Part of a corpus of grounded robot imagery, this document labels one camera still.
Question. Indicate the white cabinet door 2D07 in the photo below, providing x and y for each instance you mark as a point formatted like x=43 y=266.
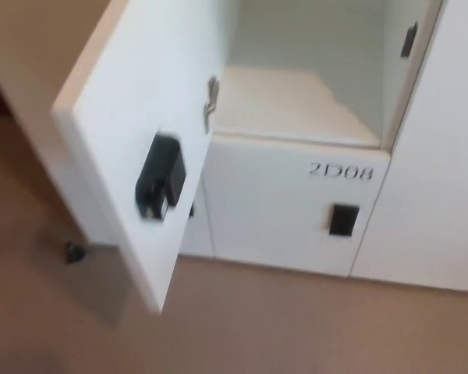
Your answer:
x=121 y=97

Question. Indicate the white cabinet door 2D08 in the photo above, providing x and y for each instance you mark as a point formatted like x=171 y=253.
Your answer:
x=273 y=210

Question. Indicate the silver door hinge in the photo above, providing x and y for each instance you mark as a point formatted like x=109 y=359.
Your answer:
x=210 y=101

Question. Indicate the black floor door stopper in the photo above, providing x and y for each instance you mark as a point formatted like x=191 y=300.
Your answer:
x=75 y=252

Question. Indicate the brown wooden door panel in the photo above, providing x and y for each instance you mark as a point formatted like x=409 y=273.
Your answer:
x=31 y=31

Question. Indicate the black inner lock box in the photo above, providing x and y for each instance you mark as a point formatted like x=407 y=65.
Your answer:
x=162 y=175

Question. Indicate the black lock strike plate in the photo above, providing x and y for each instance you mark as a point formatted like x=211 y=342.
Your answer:
x=409 y=39

